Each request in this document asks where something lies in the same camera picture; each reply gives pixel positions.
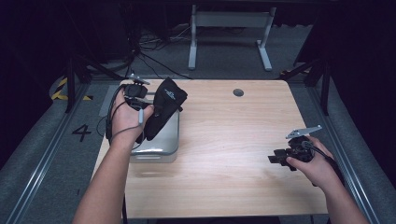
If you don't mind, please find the person's right hand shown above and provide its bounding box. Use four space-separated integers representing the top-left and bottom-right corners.
285 135 336 191

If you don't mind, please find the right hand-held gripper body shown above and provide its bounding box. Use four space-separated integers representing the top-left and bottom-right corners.
284 124 324 165

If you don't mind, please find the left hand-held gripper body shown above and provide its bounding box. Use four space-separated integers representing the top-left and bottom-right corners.
123 73 151 109

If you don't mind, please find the person's left hand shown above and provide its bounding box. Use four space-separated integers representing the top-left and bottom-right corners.
109 90 155 147

